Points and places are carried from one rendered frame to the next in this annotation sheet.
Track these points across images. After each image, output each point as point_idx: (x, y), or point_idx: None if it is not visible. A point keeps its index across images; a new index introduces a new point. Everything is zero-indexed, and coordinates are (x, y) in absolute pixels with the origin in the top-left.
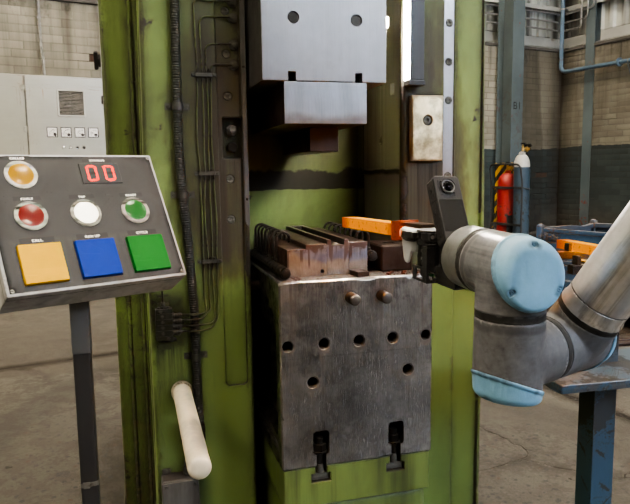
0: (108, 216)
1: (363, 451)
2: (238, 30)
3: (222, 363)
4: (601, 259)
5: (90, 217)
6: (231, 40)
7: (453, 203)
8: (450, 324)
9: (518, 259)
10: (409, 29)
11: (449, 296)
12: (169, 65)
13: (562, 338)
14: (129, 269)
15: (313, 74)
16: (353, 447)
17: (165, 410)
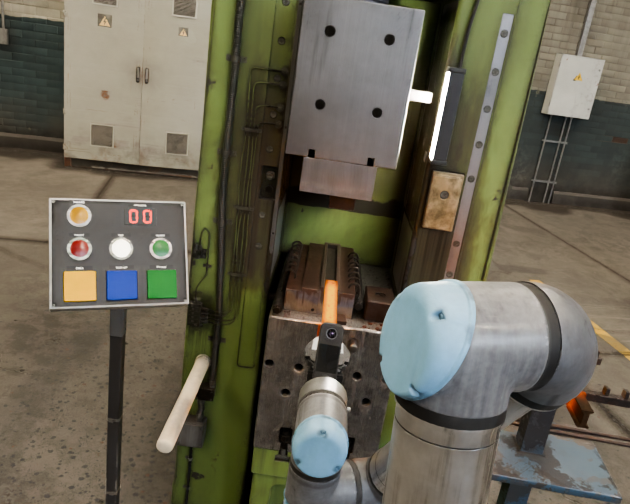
0: (138, 252)
1: None
2: (286, 96)
3: (236, 349)
4: (388, 449)
5: (123, 252)
6: (278, 104)
7: (331, 348)
8: None
9: (305, 441)
10: (440, 114)
11: None
12: (225, 118)
13: (353, 490)
14: (143, 296)
15: (330, 154)
16: None
17: (189, 371)
